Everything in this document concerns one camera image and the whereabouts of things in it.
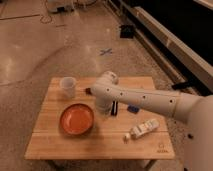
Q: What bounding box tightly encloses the long metal rail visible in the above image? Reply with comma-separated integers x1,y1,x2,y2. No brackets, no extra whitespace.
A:
105,0,213,95

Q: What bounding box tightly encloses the dark brown food piece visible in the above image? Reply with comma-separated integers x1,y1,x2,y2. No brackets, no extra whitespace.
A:
85,88,92,94

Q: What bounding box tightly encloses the translucent plastic cup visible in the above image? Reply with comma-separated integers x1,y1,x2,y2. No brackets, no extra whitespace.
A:
59,77,76,98

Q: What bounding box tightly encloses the black striped rectangular block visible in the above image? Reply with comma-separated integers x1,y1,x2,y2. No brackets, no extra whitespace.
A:
111,101,118,116

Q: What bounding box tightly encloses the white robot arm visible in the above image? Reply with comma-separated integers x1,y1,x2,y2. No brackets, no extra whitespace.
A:
91,71,213,171

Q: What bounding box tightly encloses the blue sponge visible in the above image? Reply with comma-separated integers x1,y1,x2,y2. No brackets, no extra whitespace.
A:
127,105,140,114

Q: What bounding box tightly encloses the black box on floor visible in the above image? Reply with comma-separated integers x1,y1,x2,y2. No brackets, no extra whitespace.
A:
120,25,134,38

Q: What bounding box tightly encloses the wooden table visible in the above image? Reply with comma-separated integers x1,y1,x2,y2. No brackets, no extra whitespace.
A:
25,77,175,160

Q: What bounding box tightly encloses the white plastic bottle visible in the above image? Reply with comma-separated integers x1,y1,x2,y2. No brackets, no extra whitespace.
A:
123,119,160,142

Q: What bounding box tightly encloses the orange ceramic bowl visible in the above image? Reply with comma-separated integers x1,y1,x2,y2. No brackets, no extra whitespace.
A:
59,103,94,136

